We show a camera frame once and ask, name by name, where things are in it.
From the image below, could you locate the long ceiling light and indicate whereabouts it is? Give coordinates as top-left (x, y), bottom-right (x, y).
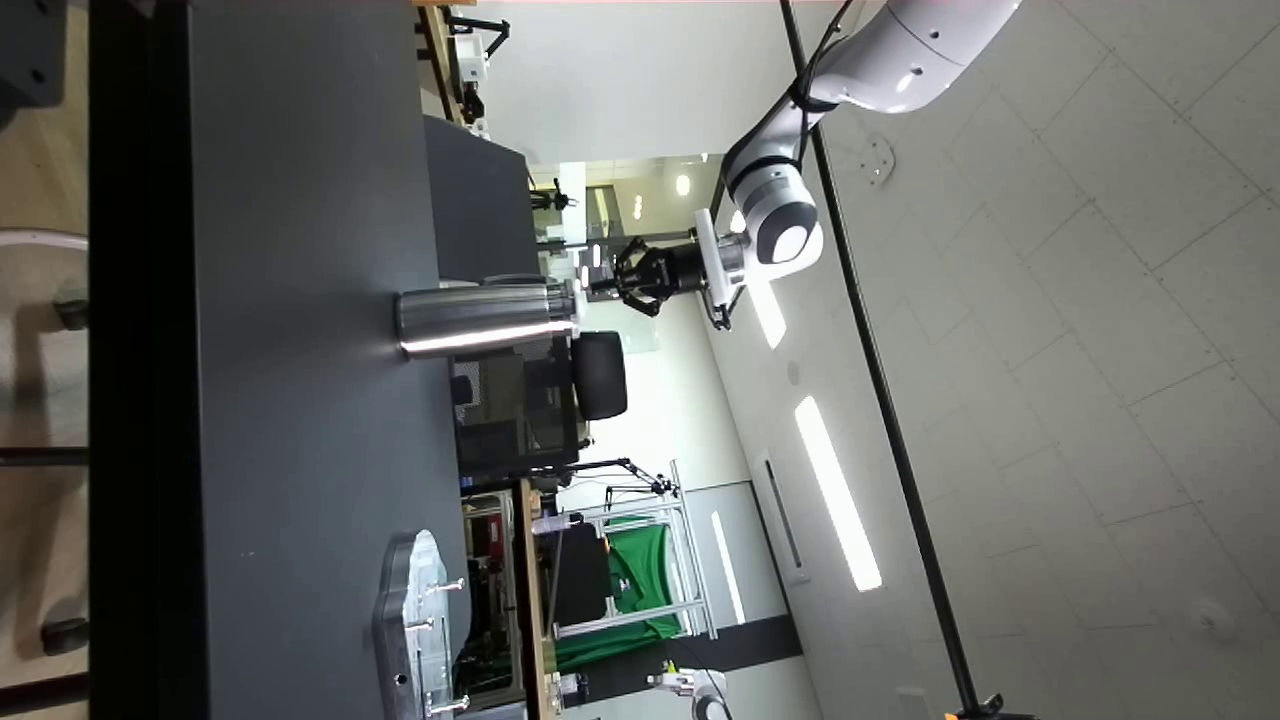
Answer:
top-left (793, 393), bottom-right (889, 597)

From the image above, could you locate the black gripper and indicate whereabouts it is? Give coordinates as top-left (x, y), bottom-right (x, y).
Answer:
top-left (592, 236), bottom-right (711, 320)

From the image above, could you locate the white metal shelf frame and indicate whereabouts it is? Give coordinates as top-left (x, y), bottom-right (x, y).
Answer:
top-left (533, 456), bottom-right (726, 646)

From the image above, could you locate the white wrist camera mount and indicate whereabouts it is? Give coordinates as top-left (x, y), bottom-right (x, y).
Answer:
top-left (691, 205), bottom-right (754, 331)

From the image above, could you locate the black office chair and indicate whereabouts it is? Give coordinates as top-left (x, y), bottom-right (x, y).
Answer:
top-left (574, 331), bottom-right (633, 423)

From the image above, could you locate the silver metal flask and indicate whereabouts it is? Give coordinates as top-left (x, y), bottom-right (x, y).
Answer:
top-left (392, 275), bottom-right (581, 361)

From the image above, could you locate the green fabric screen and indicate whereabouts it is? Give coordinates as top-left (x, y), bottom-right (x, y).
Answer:
top-left (552, 515), bottom-right (691, 677)

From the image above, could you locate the round ceiling detector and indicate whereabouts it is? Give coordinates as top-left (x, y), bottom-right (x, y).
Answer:
top-left (858, 142), bottom-right (902, 190)

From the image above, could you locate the black ceiling rail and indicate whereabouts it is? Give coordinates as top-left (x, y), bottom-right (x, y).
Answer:
top-left (777, 0), bottom-right (991, 720)

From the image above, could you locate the short ceiling light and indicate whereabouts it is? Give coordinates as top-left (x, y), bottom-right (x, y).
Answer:
top-left (744, 272), bottom-right (793, 354)

